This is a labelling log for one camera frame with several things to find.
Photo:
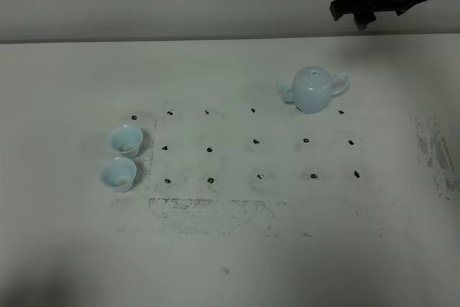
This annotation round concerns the light blue porcelain teapot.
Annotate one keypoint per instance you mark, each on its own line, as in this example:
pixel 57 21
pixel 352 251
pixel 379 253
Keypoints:
pixel 312 88

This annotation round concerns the far light blue teacup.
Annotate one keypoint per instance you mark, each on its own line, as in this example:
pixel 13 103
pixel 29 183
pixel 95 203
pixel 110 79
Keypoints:
pixel 126 140

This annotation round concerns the light blue teacup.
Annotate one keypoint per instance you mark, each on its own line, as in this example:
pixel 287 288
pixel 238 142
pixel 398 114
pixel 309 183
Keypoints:
pixel 118 174
pixel 126 140

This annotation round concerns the near light blue teacup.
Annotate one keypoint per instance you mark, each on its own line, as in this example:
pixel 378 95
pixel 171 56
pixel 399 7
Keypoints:
pixel 118 174

